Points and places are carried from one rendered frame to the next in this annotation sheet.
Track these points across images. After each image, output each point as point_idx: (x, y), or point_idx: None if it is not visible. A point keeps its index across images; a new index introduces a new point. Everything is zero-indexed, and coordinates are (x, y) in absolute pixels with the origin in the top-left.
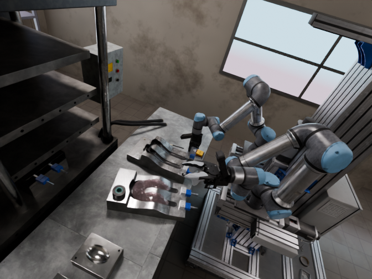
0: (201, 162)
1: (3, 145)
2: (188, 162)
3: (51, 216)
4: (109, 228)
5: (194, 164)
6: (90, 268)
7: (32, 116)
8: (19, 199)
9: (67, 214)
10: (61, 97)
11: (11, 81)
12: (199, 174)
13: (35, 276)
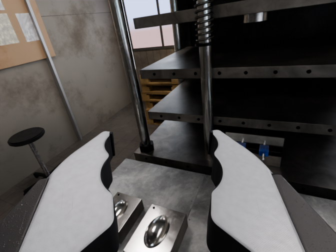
0: (286, 227)
1: (222, 77)
2: (222, 136)
3: (206, 177)
4: (205, 245)
5: (218, 162)
6: (140, 227)
7: (269, 64)
8: (208, 140)
9: (213, 188)
10: (332, 60)
11: (264, 8)
12: (83, 178)
13: (147, 189)
